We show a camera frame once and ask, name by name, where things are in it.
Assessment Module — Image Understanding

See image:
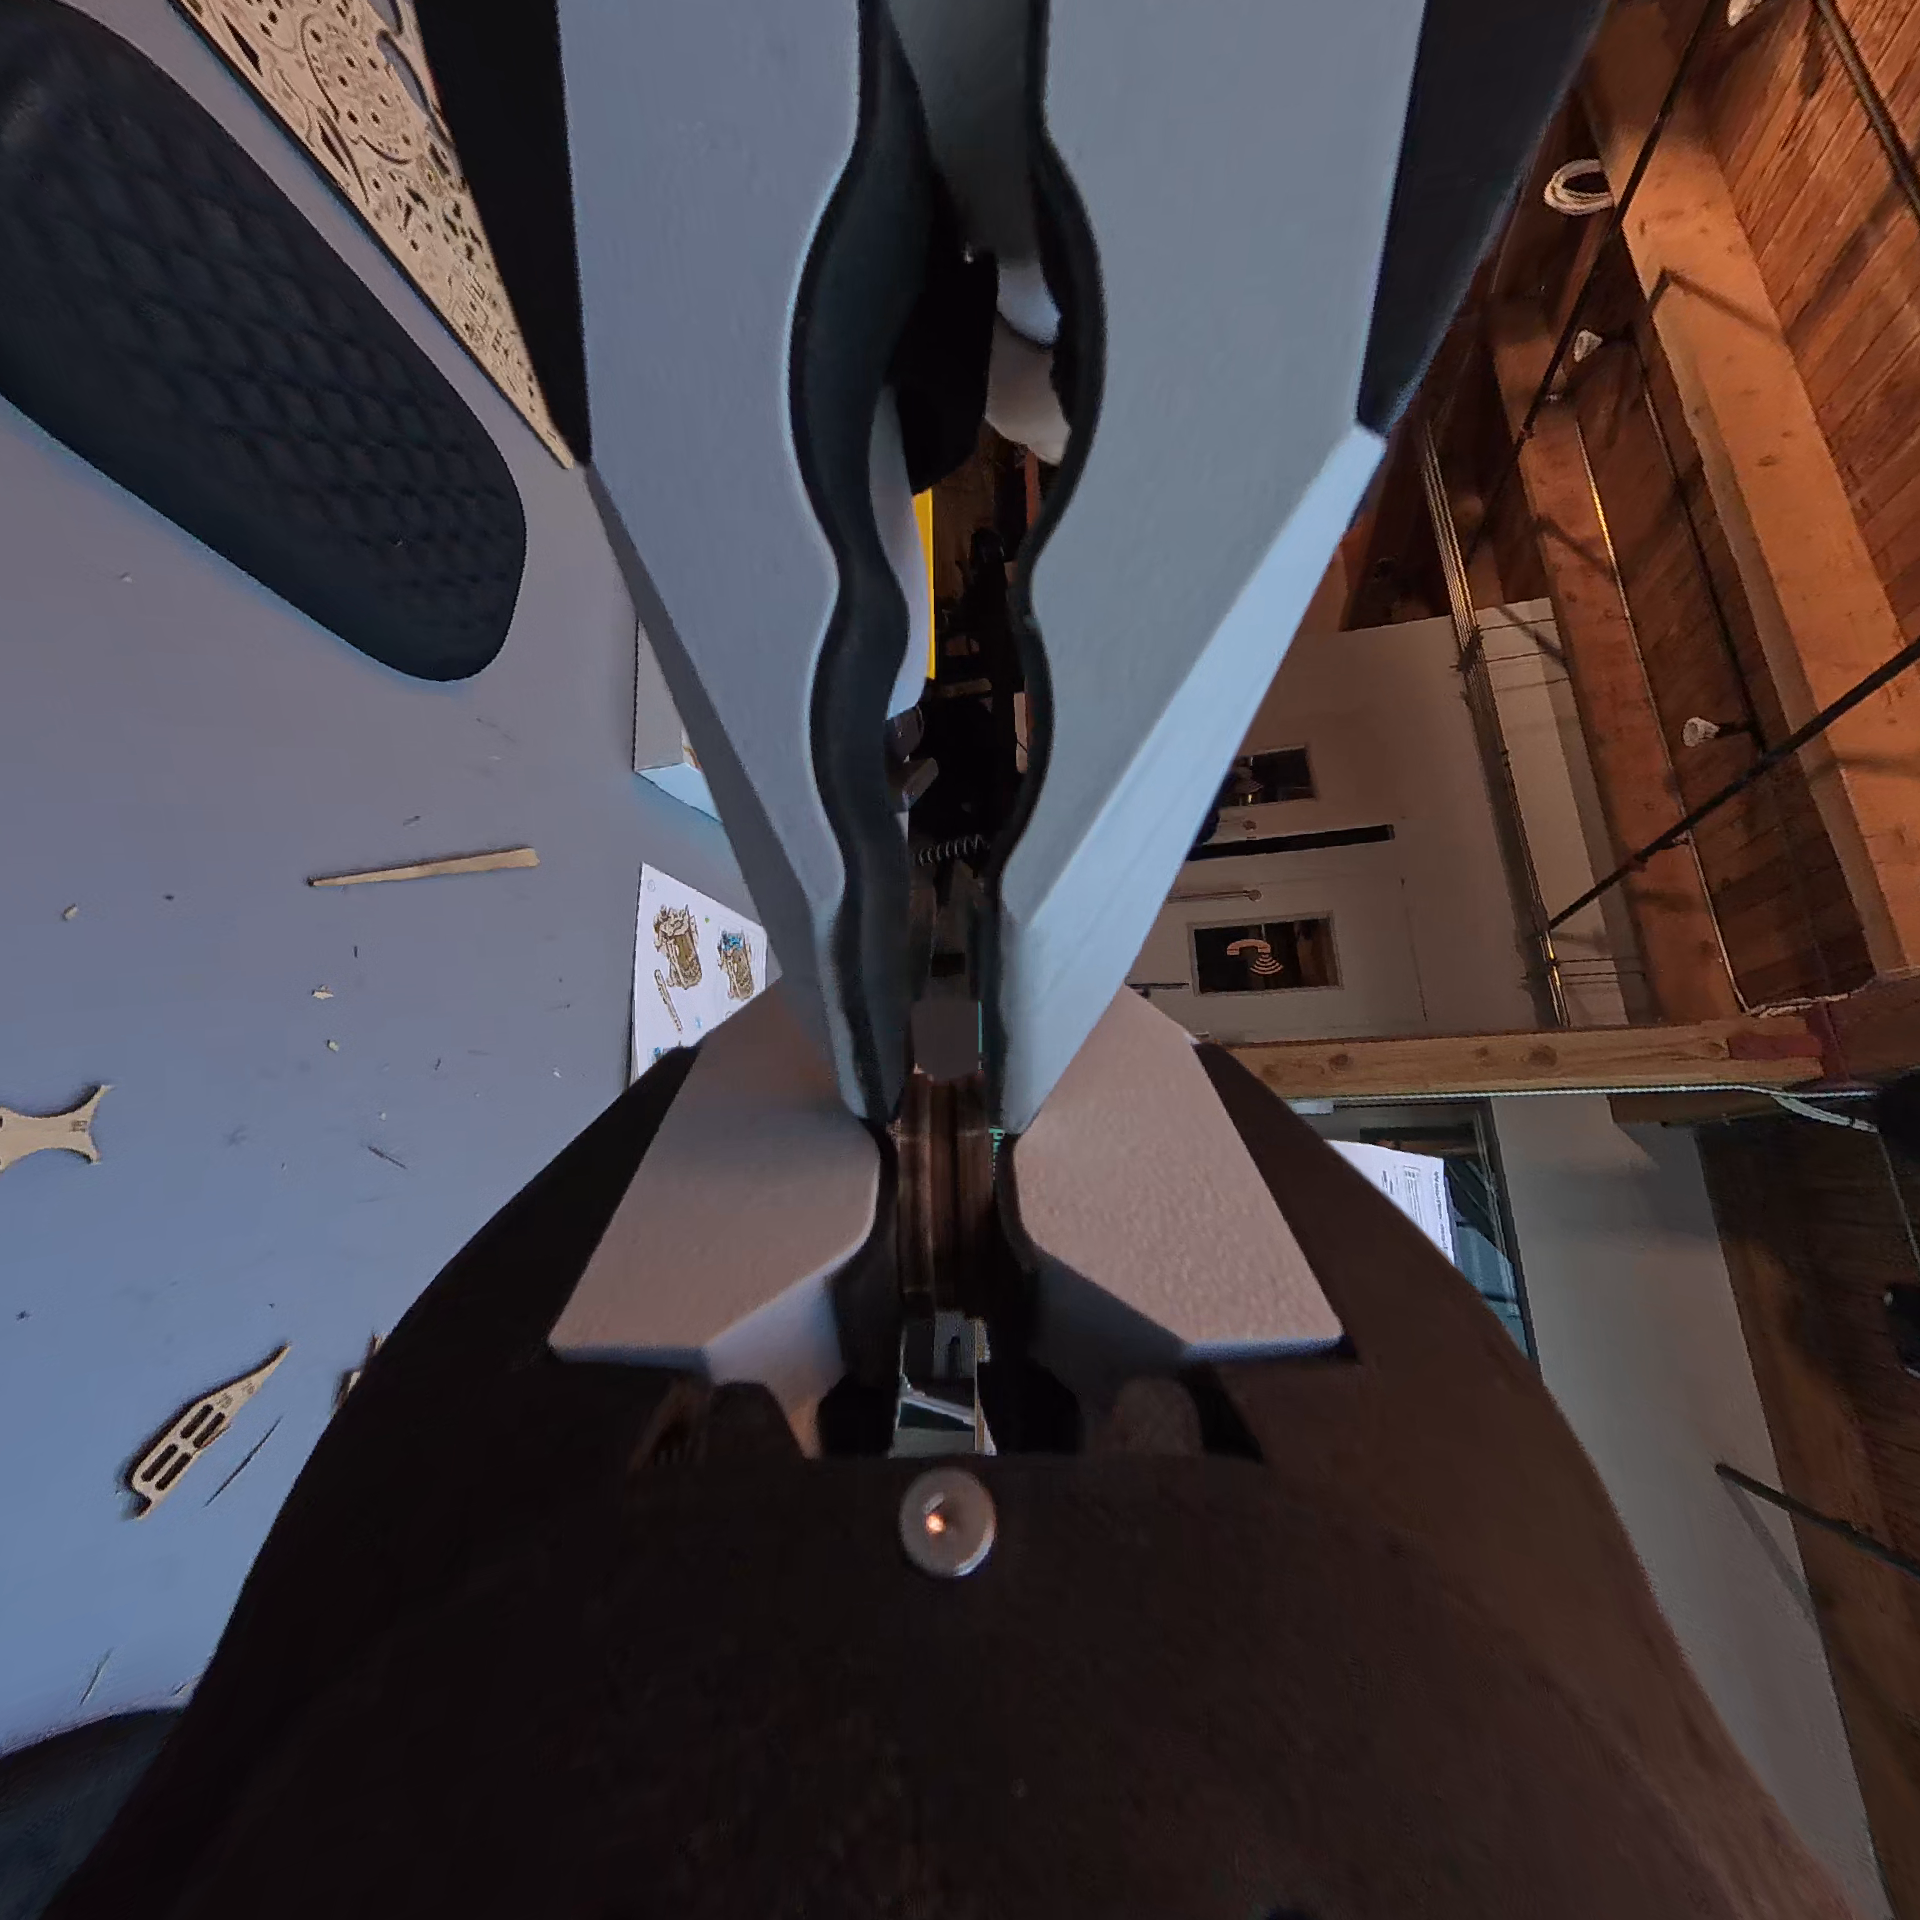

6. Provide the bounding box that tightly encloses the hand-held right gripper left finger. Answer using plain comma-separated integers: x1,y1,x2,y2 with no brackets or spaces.
546,969,894,1421

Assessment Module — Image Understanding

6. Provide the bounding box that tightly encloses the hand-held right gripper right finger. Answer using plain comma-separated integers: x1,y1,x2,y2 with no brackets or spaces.
997,977,1350,1367

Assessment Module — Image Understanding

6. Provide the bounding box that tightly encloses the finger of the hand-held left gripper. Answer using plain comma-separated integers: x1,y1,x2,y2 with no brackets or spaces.
550,0,920,1128
983,0,1431,1134

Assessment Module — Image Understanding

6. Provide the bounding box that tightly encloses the small wooden wheel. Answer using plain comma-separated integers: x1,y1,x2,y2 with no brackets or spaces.
895,1073,999,1321

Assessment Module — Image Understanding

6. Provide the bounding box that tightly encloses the white cardboard box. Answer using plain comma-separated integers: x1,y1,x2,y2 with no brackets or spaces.
631,622,722,818

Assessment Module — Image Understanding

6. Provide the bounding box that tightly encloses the white printed sheet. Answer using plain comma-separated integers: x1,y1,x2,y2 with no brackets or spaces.
1328,1136,1460,1265

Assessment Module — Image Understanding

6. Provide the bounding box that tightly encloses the white instruction booklet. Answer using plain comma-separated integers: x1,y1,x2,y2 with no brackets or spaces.
631,863,775,1082

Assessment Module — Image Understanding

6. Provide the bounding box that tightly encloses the plywood parts sheet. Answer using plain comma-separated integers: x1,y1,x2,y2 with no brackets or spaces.
176,0,584,471

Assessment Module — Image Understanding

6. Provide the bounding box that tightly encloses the thin wooden stick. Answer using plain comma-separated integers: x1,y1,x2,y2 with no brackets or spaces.
305,849,542,890

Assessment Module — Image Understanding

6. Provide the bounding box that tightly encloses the slotted wooden scrap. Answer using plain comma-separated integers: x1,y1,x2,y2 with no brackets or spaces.
122,1345,290,1520

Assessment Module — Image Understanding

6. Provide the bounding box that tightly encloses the star-shaped wooden scrap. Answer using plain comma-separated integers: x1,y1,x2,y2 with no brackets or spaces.
0,1085,113,1176

